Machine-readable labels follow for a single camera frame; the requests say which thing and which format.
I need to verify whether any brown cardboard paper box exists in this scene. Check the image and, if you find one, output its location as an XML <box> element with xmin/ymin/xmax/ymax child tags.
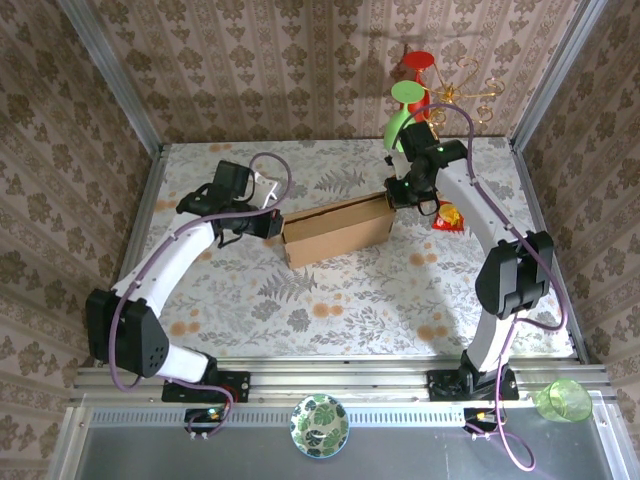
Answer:
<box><xmin>279</xmin><ymin>192</ymin><xmax>396</xmax><ymax>270</ymax></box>

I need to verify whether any red snack packet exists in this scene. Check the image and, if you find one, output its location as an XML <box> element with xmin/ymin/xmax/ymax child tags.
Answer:
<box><xmin>432</xmin><ymin>202</ymin><xmax>466</xmax><ymax>234</ymax></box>

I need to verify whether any green wine glass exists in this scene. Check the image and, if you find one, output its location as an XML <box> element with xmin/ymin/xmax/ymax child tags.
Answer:
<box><xmin>383</xmin><ymin>79</ymin><xmax>429</xmax><ymax>151</ymax></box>

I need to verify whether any red wine glass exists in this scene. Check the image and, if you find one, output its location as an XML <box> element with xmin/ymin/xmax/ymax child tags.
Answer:
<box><xmin>402</xmin><ymin>49</ymin><xmax>437</xmax><ymax>124</ymax></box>

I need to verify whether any floral tablecloth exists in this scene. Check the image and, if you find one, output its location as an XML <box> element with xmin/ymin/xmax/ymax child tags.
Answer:
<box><xmin>122</xmin><ymin>137</ymin><xmax>576</xmax><ymax>359</ymax></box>

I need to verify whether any left small black connector board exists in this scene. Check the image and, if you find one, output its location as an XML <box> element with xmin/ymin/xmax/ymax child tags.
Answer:
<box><xmin>184</xmin><ymin>407</ymin><xmax>226</xmax><ymax>434</ymax></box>

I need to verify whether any small black connector board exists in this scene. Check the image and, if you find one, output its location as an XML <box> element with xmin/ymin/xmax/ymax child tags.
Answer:
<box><xmin>463</xmin><ymin>407</ymin><xmax>506</xmax><ymax>434</ymax></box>
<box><xmin>184</xmin><ymin>407</ymin><xmax>226</xmax><ymax>434</ymax></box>

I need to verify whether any leaf pattern bowl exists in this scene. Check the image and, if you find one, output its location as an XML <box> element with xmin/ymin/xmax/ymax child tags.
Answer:
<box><xmin>289</xmin><ymin>393</ymin><xmax>350</xmax><ymax>459</ymax></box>

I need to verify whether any right small black connector board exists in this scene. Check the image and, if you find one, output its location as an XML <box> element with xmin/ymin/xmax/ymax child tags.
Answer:
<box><xmin>463</xmin><ymin>407</ymin><xmax>506</xmax><ymax>434</ymax></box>

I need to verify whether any green transparent plastic cup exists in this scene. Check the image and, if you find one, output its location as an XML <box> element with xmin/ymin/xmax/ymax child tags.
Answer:
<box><xmin>535</xmin><ymin>378</ymin><xmax>594</xmax><ymax>425</ymax></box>

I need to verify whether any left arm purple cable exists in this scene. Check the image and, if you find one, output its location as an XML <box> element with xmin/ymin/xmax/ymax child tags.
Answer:
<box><xmin>108</xmin><ymin>152</ymin><xmax>294</xmax><ymax>441</ymax></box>

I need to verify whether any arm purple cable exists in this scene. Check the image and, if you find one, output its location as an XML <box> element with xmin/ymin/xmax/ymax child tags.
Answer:
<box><xmin>108</xmin><ymin>152</ymin><xmax>294</xmax><ymax>441</ymax></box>
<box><xmin>394</xmin><ymin>103</ymin><xmax>569</xmax><ymax>471</ymax></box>

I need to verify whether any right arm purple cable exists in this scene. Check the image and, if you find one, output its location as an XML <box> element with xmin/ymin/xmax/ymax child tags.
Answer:
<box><xmin>394</xmin><ymin>103</ymin><xmax>569</xmax><ymax>471</ymax></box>

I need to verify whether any gold wire glass rack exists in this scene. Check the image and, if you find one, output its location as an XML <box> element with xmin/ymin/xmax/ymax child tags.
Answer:
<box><xmin>419</xmin><ymin>55</ymin><xmax>503</xmax><ymax>126</ymax></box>

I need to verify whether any aluminium table side rail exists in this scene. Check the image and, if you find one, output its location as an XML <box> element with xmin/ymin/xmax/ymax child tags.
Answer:
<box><xmin>508</xmin><ymin>139</ymin><xmax>590</xmax><ymax>364</ymax></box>
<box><xmin>94</xmin><ymin>144</ymin><xmax>167</xmax><ymax>374</ymax></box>

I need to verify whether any long aluminium frame rail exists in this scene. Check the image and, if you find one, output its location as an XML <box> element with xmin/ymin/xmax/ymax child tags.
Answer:
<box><xmin>73</xmin><ymin>355</ymin><xmax>614</xmax><ymax>404</ymax></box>

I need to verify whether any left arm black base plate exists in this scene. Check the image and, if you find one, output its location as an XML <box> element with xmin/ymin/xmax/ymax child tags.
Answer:
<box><xmin>161</xmin><ymin>370</ymin><xmax>251</xmax><ymax>404</ymax></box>

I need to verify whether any aluminium corner post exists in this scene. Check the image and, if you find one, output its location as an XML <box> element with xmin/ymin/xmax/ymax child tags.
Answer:
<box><xmin>57</xmin><ymin>0</ymin><xmax>165</xmax><ymax>159</ymax></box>
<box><xmin>508</xmin><ymin>0</ymin><xmax>610</xmax><ymax>149</ymax></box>

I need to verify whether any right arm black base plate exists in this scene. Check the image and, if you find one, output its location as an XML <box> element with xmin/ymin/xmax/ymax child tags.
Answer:
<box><xmin>427</xmin><ymin>368</ymin><xmax>519</xmax><ymax>401</ymax></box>

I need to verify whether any slotted metal cable duct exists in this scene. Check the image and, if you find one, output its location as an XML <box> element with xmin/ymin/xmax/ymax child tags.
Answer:
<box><xmin>82</xmin><ymin>407</ymin><xmax>609</xmax><ymax>427</ymax></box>

